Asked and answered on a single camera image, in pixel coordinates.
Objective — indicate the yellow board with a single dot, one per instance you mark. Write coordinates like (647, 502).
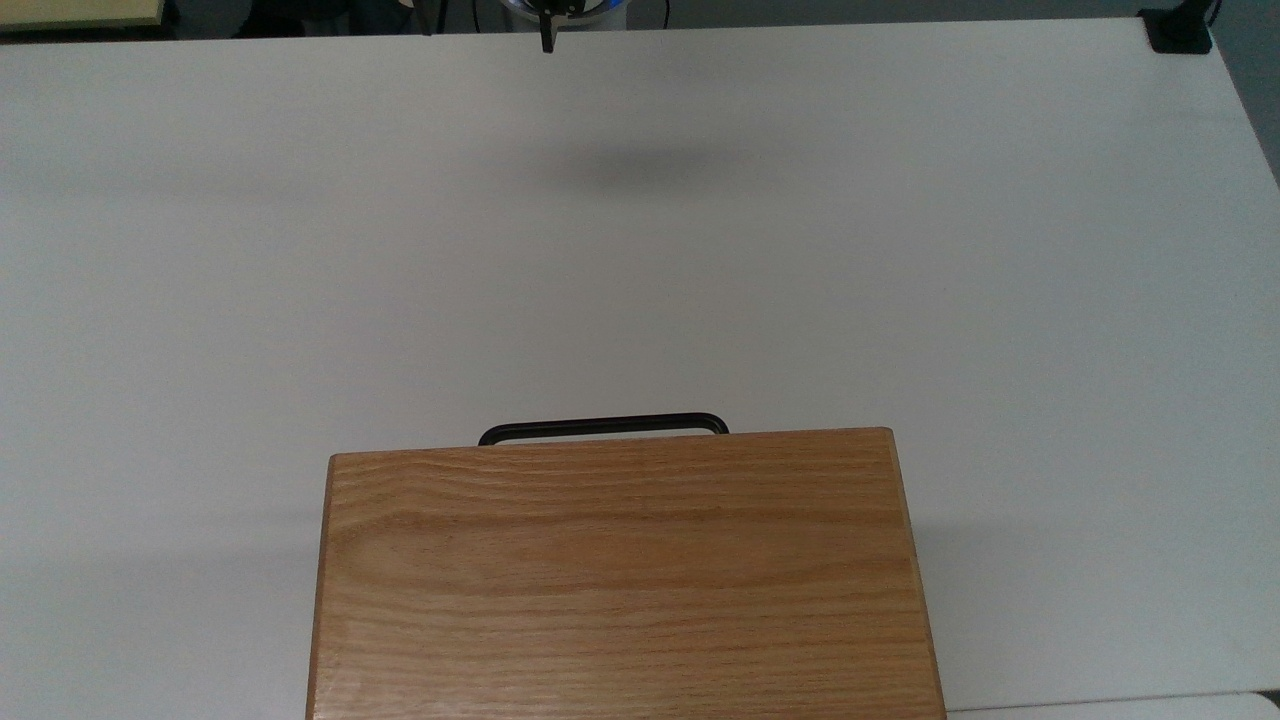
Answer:
(80, 12)

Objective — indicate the wooden drawer cabinet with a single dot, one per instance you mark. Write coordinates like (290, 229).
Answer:
(625, 580)

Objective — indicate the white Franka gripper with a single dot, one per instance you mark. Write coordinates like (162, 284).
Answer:
(560, 5)

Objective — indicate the black table clamp mount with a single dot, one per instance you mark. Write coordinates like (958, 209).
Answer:
(1178, 30)

